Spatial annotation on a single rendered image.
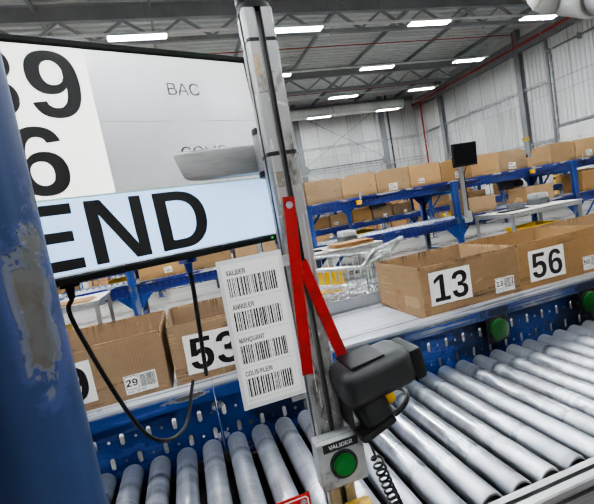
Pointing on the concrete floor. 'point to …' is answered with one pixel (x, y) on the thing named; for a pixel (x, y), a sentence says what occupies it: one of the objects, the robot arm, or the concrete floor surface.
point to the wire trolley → (357, 269)
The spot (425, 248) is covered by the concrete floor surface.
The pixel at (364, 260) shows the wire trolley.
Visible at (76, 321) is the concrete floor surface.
